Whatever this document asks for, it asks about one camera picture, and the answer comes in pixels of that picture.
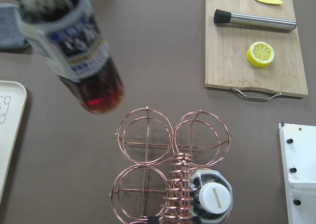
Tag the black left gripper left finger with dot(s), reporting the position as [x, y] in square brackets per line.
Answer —
[153, 220]

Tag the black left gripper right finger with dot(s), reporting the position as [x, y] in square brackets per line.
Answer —
[195, 220]

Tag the copper wire bottle basket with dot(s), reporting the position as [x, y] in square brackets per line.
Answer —
[163, 157]

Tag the tea bottle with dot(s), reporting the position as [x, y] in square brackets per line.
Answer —
[66, 34]
[212, 196]

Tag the tea bottle front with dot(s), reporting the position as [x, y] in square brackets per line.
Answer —
[212, 196]

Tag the half lemon slice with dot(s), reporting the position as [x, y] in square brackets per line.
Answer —
[260, 54]

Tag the cream rabbit serving tray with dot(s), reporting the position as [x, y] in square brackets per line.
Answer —
[13, 97]

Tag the steel muddler black tip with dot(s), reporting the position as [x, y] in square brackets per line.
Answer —
[223, 17]

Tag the folded grey cloth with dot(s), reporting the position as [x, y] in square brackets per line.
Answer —
[10, 36]

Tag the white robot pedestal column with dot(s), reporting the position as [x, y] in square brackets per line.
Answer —
[298, 153]

